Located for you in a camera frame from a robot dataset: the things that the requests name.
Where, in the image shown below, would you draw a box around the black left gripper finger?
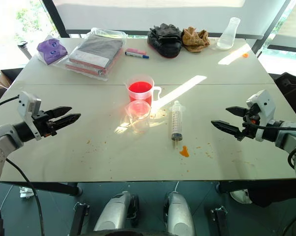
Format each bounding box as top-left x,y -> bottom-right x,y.
46,106 -> 73,119
50,113 -> 82,130

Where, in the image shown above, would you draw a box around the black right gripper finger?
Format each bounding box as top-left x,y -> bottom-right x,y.
225,106 -> 249,118
210,120 -> 244,142

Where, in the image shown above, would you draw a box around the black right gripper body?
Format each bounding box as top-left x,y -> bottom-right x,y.
241,104 -> 261,140

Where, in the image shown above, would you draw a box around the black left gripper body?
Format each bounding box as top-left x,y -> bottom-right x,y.
32,110 -> 58,139

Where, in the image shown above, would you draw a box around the clear plastic syringe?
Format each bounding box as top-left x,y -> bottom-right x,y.
170,100 -> 187,151

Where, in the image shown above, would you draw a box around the large cup with red liquid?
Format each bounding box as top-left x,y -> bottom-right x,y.
125,74 -> 162,107

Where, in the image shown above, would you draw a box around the orange scrap piece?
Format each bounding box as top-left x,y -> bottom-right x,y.
179,145 -> 191,157

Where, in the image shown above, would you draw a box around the black chair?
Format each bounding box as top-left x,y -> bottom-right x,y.
272,72 -> 296,100

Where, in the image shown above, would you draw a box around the bagged purple object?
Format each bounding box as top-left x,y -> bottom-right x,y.
36,38 -> 68,66

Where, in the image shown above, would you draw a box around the bagged grey folded cloths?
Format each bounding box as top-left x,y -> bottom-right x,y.
64,27 -> 128,82

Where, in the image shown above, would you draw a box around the black bag under table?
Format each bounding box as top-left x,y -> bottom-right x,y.
246,181 -> 296,208

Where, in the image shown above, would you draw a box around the white floor plug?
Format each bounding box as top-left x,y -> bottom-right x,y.
19,186 -> 35,199

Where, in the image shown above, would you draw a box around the white round floor object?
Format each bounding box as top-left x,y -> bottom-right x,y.
230,191 -> 252,205

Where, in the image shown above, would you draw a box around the small clear plastic beaker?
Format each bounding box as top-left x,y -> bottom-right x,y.
125,100 -> 152,135

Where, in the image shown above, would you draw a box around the clear conical flask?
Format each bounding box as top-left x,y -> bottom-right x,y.
216,17 -> 241,51

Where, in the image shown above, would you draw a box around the crumpled brown cloth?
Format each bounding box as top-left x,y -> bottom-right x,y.
180,27 -> 211,53

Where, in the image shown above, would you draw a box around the black stand foot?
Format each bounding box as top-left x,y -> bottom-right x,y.
68,202 -> 90,236
210,206 -> 230,236

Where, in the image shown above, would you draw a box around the blue capped marker pen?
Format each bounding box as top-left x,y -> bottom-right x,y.
124,51 -> 150,60

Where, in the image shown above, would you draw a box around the pink eraser block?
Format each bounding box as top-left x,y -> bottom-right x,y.
126,48 -> 148,56

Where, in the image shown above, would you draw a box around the silver robot leg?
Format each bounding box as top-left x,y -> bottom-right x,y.
163,191 -> 196,236
93,190 -> 140,232

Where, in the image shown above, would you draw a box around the black gloves pile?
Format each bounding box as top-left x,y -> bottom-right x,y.
147,23 -> 183,59

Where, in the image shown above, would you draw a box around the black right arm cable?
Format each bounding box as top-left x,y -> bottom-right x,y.
242,114 -> 296,170

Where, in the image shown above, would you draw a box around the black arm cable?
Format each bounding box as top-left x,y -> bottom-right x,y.
0,95 -> 45,236
242,114 -> 296,170

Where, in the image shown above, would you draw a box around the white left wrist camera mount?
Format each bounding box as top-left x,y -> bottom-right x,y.
17,91 -> 42,141

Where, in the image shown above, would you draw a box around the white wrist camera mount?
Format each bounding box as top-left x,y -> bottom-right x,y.
17,91 -> 42,141
245,89 -> 277,142

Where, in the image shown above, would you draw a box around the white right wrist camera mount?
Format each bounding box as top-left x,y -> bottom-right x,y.
245,89 -> 277,142

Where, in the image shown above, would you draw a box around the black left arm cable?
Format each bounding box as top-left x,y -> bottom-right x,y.
0,95 -> 45,236

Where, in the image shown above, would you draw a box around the black table frame bar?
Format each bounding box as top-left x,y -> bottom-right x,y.
0,181 -> 83,197
215,181 -> 252,195

